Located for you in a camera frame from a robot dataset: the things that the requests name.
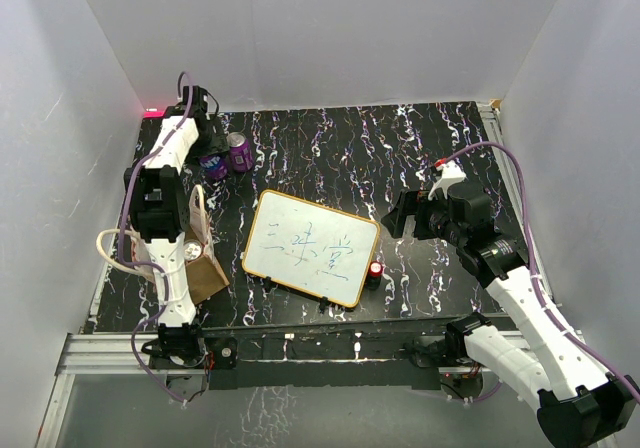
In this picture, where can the brown canvas bag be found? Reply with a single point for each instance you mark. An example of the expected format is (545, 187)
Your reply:
(205, 276)

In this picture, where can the yellow framed whiteboard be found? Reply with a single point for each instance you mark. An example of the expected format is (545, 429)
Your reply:
(310, 248)

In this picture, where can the red light strip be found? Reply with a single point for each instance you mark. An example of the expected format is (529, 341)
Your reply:
(154, 113)

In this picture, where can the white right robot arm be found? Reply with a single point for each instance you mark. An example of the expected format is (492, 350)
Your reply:
(577, 400)

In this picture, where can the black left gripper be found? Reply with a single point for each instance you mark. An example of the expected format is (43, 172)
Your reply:
(217, 146)

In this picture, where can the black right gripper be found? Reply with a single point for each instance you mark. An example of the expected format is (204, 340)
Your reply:
(412, 201)

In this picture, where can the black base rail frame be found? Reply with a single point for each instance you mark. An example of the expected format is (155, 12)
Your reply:
(390, 352)

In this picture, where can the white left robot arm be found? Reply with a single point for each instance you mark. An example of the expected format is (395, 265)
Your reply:
(156, 206)

